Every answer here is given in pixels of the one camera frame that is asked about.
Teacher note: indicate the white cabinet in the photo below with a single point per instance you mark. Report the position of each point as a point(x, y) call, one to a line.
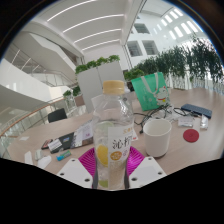
point(90, 83)

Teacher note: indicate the white paper note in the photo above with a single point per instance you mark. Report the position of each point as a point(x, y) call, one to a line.
point(24, 138)

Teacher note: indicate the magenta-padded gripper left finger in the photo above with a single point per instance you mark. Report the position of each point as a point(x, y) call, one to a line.
point(75, 173)

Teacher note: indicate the white power strip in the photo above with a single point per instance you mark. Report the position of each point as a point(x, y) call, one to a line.
point(28, 157)

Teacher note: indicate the row of green plants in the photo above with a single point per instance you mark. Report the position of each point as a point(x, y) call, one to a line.
point(180, 63)

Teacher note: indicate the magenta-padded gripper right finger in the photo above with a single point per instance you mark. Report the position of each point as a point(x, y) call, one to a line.
point(146, 171)

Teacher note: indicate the small dark phone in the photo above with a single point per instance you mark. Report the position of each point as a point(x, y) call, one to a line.
point(46, 144)

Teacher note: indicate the green plants in planter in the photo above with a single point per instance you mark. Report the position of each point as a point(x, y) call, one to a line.
point(76, 91)

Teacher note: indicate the black flat case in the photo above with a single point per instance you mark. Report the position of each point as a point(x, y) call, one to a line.
point(65, 141)

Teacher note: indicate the small white charger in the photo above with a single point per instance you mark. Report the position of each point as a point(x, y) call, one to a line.
point(38, 154)

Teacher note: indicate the ceiling light strips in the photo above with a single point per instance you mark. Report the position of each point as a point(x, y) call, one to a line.
point(93, 20)

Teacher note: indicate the dark blue keyboard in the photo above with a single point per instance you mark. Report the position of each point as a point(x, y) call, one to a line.
point(196, 110)

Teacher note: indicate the white cup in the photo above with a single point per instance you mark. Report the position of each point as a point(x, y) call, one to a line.
point(157, 138)

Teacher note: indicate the black chair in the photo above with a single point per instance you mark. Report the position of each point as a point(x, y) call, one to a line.
point(57, 115)

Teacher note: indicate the glass balustrade with handrail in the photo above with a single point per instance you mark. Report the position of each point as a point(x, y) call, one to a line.
point(26, 121)

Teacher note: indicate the white computer mouse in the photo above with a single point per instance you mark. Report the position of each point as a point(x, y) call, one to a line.
point(44, 162)

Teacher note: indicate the blue green tube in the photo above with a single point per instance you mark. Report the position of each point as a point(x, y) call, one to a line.
point(63, 155)

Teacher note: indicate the green plants atop cabinet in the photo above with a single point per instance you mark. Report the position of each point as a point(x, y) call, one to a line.
point(96, 62)

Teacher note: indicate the green tote bag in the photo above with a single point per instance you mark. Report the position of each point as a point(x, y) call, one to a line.
point(148, 91)

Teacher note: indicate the clear drink bottle yellow cap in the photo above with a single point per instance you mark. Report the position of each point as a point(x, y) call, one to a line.
point(113, 143)

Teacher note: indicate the clear plastic packet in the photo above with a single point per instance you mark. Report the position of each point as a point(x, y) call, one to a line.
point(186, 121)
point(204, 121)

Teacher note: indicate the flat round red coaster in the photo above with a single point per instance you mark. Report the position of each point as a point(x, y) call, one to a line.
point(191, 135)

